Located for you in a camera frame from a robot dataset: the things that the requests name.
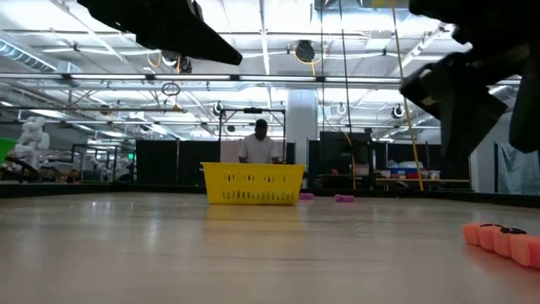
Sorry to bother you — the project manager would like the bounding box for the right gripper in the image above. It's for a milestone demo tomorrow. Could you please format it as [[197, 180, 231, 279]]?
[[400, 0, 540, 160]]

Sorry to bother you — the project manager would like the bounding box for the long ceiling light bar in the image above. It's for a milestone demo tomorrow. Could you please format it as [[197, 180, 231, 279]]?
[[0, 72, 524, 85]]

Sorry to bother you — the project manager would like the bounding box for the table with storage bins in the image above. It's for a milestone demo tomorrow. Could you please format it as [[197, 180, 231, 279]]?
[[375, 160, 443, 183]]

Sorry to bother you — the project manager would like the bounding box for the black partition panel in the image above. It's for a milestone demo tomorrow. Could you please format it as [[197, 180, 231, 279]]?
[[134, 139, 220, 186], [307, 131, 473, 192]]

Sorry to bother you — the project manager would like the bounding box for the person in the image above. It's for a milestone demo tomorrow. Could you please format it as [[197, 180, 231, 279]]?
[[237, 118, 281, 165]]

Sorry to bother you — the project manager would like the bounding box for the yellow plastic basket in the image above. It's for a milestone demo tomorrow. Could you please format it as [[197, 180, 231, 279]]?
[[201, 162, 306, 207]]

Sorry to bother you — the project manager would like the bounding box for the white square pillar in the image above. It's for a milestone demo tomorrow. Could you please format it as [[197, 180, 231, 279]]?
[[286, 88, 321, 166]]

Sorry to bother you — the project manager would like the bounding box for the white humanoid robot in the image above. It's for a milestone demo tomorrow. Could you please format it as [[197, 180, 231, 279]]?
[[13, 117, 51, 170]]

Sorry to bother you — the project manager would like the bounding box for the green board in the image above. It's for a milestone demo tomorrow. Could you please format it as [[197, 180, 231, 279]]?
[[0, 137, 19, 169]]

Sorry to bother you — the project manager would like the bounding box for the yellow extension cable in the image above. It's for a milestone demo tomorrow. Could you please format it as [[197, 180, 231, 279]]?
[[390, 0, 425, 193]]

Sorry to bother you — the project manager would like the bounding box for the black metal rig frame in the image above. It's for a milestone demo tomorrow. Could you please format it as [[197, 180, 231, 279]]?
[[218, 107, 288, 166]]

